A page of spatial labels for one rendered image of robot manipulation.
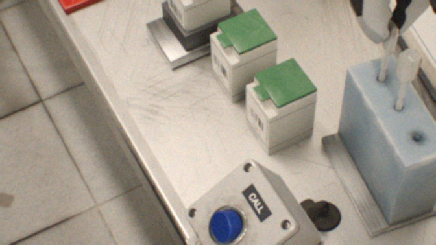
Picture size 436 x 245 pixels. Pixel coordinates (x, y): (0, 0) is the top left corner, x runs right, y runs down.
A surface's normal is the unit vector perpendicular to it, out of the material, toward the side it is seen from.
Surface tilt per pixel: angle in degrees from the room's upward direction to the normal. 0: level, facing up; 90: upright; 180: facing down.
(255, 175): 30
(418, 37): 25
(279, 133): 90
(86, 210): 0
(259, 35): 0
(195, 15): 90
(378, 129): 90
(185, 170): 0
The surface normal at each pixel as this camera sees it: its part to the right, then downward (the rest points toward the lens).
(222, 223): -0.77, 0.05
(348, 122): -0.94, 0.29
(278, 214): -0.46, -0.30
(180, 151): -0.03, -0.58
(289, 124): 0.47, 0.71
